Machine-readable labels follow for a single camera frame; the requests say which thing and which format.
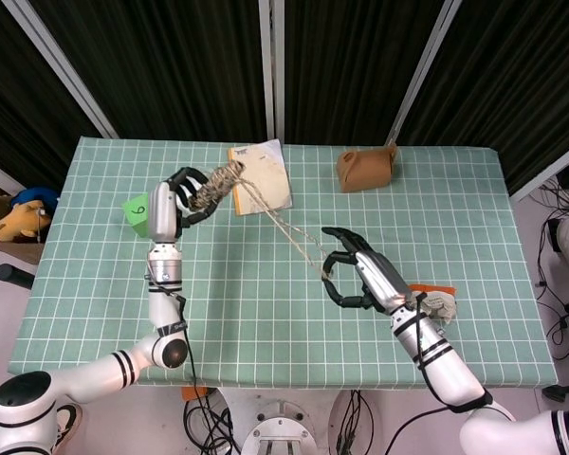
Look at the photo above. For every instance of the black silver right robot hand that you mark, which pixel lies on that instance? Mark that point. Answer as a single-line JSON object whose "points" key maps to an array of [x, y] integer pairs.
{"points": [[384, 279]]}

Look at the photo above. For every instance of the yellow plush toy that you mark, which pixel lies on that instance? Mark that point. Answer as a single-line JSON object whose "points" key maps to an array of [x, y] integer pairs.
{"points": [[19, 220]]}

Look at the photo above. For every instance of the blue plush toy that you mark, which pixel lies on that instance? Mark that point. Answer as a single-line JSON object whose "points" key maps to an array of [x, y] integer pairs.
{"points": [[33, 194]]}

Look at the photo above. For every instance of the round metal robot base plate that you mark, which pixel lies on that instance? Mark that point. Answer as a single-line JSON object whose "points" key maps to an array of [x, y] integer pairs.
{"points": [[277, 429]]}

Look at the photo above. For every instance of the crumpled orange white wrapper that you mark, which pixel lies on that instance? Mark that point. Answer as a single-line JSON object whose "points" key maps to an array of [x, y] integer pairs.
{"points": [[443, 305]]}

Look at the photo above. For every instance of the small orange object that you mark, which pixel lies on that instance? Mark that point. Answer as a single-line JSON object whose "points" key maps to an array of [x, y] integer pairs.
{"points": [[192, 394]]}

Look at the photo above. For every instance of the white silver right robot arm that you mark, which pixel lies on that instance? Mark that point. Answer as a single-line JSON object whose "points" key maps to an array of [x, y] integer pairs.
{"points": [[446, 369]]}

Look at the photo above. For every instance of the green checked tablecloth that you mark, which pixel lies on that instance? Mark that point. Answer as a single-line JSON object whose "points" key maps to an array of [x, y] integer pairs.
{"points": [[265, 332]]}

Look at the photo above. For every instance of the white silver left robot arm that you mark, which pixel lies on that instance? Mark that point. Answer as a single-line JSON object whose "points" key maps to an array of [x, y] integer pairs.
{"points": [[163, 313]]}

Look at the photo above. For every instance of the black stand foot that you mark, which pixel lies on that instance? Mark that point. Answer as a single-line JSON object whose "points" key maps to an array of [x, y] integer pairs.
{"points": [[562, 393]]}

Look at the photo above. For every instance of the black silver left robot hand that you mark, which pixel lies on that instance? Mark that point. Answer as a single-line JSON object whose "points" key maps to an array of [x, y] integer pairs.
{"points": [[161, 208]]}

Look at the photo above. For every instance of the green numbered cube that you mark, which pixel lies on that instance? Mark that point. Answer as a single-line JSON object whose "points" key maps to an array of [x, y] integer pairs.
{"points": [[135, 208]]}

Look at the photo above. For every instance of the cream notebook with orange spine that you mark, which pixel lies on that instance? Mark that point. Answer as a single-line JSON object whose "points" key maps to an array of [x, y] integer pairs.
{"points": [[270, 175]]}

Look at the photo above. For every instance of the black pleated curtain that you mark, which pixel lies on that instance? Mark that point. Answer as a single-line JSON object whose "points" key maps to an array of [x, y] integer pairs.
{"points": [[170, 61], [9, 95], [517, 80], [351, 61]]}

